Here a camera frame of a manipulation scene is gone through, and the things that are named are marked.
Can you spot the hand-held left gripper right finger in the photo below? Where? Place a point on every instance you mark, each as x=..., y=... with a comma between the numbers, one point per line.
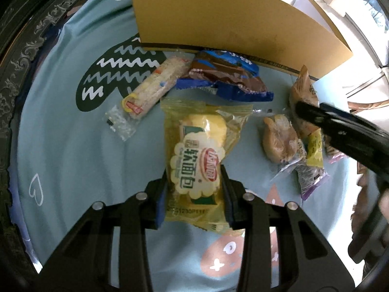
x=228, y=208

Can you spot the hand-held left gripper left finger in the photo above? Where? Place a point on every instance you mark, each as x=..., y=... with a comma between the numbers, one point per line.
x=159, y=213

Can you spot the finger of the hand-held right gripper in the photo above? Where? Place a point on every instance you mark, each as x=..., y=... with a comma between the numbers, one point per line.
x=358, y=120
x=349, y=140

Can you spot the yellow soft bread packet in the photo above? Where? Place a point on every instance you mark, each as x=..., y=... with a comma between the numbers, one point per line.
x=197, y=158

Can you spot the brown bread packet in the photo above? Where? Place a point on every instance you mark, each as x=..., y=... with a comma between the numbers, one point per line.
x=304, y=92

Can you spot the yellow cardboard box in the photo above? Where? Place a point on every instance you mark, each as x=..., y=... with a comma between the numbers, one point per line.
x=231, y=18

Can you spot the wooden chair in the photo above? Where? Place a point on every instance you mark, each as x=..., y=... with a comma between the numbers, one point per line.
x=367, y=104

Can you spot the small yellow snack packet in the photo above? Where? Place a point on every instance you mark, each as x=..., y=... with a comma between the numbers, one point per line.
x=315, y=149

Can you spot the purple snack packet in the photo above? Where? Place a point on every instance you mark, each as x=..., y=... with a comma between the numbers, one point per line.
x=311, y=179

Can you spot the clear bun packet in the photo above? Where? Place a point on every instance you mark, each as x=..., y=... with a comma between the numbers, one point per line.
x=281, y=141

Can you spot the light blue printed blanket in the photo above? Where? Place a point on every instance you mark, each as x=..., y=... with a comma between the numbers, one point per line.
x=73, y=158

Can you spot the framed picture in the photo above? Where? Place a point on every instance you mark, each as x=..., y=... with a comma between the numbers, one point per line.
x=373, y=12

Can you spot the rice cracker packet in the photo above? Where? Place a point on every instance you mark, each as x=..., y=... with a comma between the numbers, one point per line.
x=153, y=91

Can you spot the blue and brown snack packet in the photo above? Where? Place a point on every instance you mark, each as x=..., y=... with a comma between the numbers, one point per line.
x=231, y=79

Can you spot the dark carved furniture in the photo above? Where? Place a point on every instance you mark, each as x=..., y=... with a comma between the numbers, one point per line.
x=21, y=51

